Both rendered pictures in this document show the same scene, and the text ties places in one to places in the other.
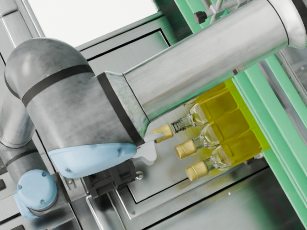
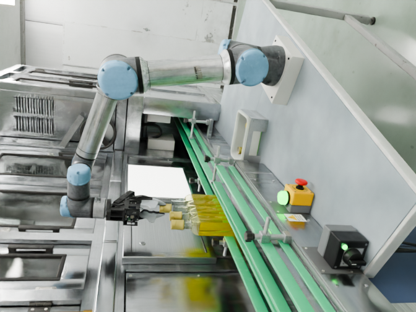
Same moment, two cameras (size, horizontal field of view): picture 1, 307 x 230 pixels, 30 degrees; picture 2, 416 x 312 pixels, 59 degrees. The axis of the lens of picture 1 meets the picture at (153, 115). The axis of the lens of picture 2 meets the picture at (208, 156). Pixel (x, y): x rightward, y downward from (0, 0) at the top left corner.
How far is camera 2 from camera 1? 1.16 m
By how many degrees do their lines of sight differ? 55
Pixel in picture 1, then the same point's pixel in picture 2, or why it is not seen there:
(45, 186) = (84, 168)
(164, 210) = (148, 266)
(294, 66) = (251, 178)
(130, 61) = not seen: hidden behind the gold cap
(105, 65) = not seen: hidden behind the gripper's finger
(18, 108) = (95, 103)
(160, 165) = (158, 244)
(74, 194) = (97, 206)
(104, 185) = (117, 213)
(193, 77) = (174, 62)
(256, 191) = (218, 280)
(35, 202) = (73, 171)
